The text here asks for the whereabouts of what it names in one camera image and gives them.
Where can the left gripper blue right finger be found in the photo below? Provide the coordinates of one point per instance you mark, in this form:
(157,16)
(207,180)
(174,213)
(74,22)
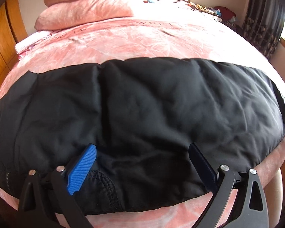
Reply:
(203,168)

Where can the pink leaf-pattern blanket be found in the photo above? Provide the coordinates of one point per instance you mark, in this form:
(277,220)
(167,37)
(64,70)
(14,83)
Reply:
(148,36)

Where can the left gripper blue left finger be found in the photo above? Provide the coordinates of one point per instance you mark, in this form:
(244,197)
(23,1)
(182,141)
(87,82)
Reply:
(80,169)

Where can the white pink folded towel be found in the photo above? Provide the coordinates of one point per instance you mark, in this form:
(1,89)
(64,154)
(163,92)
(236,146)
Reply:
(31,40)

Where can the lower pink pillow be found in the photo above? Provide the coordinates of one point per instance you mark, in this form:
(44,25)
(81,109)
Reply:
(72,13)

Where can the patterned dark curtain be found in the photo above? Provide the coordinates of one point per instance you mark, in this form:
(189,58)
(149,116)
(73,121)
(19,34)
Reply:
(263,25)

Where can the cluttered bedside items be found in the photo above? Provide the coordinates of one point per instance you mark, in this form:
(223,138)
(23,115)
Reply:
(186,11)

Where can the wooden wardrobe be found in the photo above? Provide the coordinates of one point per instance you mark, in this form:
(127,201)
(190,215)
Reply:
(12,31)

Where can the black padded pants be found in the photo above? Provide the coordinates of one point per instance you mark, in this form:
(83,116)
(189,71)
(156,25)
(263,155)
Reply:
(142,114)

